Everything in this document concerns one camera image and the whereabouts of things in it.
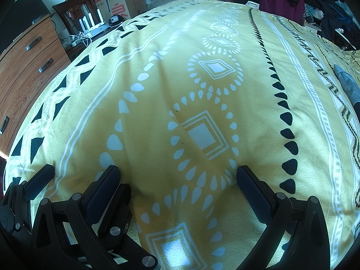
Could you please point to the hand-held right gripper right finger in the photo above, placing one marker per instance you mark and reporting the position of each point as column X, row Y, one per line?
column 253, row 197

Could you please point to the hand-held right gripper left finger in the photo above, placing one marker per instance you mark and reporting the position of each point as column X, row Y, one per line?
column 102, row 194

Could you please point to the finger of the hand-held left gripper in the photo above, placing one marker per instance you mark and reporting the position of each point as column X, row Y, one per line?
column 39, row 181
column 123, row 202

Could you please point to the dark blue denim pants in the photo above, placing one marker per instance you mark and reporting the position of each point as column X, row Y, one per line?
column 350, row 87

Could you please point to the pile of dark clothes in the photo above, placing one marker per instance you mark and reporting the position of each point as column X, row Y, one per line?
column 329, row 19

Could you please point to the wooden dresser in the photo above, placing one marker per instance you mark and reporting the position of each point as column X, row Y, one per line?
column 22, row 76

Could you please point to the yellow patterned blanket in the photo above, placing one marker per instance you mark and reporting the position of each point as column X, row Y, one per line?
column 168, row 90

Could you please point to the white router with antennas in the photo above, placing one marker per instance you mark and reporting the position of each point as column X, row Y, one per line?
column 97, row 31

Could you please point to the black flat screen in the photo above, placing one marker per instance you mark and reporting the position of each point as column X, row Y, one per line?
column 19, row 19

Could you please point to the dark wooden chair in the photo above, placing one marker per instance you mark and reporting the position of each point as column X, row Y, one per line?
column 60, row 12

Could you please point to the black dotted pouch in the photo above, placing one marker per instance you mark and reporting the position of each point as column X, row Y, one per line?
column 115, row 20

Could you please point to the cardboard box with red print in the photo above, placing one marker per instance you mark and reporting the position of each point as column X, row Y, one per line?
column 126, row 2

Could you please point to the maroon garment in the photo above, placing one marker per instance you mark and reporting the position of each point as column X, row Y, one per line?
column 278, row 2

